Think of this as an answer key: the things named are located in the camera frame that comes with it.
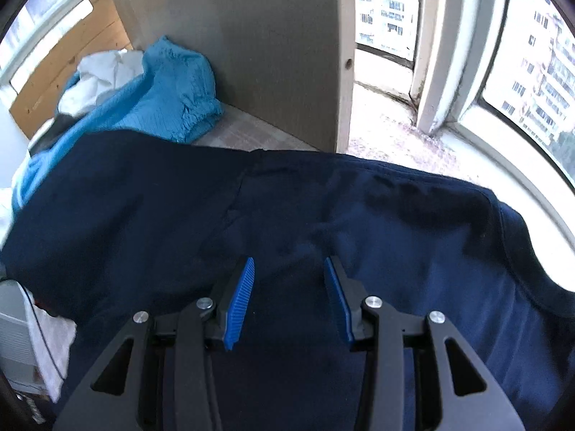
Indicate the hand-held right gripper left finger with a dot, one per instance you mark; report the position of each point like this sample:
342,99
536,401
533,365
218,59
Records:
238,305

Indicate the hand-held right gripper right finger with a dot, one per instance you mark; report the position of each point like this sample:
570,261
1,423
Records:
338,305

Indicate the navy blue garment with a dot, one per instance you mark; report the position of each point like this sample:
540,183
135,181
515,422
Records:
287,215

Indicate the plaid bed sheet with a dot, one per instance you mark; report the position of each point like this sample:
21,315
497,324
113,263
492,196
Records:
256,132

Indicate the white hanging cloth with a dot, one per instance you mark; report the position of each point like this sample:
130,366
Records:
51,350

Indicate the light blue knitted sweater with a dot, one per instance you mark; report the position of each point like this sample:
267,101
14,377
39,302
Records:
166,94

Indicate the white ribbed appliance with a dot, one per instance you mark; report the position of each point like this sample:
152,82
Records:
13,336

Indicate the white crumpled cloth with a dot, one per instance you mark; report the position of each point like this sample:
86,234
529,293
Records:
105,78

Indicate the wooden headboard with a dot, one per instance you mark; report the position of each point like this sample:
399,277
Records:
67,49

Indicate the apartment buildings outside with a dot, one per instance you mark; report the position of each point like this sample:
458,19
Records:
543,67

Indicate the white bay window frame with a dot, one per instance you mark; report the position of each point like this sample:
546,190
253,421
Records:
453,76

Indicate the white side window frame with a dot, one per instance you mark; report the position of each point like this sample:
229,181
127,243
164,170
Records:
40,18

